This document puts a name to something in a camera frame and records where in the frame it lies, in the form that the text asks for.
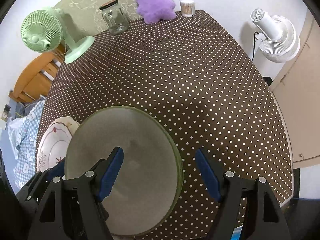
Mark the glass jar with dark lid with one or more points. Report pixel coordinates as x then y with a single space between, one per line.
115 20

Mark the blue checkered printed blanket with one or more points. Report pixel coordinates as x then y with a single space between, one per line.
25 135

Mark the white plate with red pattern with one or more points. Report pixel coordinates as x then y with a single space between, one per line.
53 142

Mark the pale green patterned board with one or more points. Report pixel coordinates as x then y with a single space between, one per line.
85 5

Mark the green table fan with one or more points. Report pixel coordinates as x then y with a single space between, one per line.
37 32

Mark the purple plush toy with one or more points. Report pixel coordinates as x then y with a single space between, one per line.
153 2

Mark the cream plate with yellow flowers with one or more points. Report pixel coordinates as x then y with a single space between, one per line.
71 121

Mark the beige door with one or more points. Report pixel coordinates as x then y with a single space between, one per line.
300 105

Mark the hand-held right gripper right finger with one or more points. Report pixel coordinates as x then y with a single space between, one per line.
207 175

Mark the small black box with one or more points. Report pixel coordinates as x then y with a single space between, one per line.
268 80

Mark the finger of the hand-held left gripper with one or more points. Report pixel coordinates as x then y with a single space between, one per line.
56 168

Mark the wall switch plate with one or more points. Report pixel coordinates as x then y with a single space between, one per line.
6 110

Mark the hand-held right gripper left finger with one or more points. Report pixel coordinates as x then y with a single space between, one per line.
111 172

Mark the grey striped cloth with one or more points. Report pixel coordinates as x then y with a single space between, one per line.
22 107

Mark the grey-green ceramic bowl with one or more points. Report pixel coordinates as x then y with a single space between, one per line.
180 172
182 180
130 155

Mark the wooden bed headboard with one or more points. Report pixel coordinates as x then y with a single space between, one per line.
30 80

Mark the cotton swab container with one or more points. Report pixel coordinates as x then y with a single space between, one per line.
187 8

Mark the white floor fan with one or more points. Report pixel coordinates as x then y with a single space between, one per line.
277 40

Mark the brown polka-dot tablecloth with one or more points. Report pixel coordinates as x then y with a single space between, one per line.
190 80

